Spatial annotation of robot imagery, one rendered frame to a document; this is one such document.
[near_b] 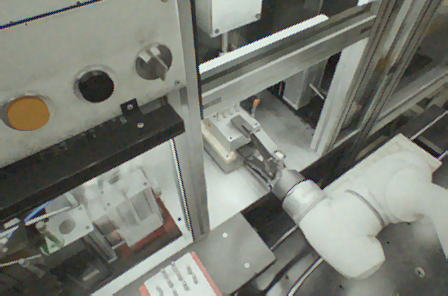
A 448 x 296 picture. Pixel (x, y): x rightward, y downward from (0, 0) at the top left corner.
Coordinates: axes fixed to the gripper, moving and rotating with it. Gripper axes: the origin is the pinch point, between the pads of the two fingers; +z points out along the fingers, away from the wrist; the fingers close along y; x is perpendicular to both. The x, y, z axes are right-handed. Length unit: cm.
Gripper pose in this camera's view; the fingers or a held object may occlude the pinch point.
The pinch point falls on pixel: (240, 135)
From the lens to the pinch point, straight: 79.0
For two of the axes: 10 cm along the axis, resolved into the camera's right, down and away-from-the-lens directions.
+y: 0.1, -6.4, -7.7
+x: -8.1, 4.4, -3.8
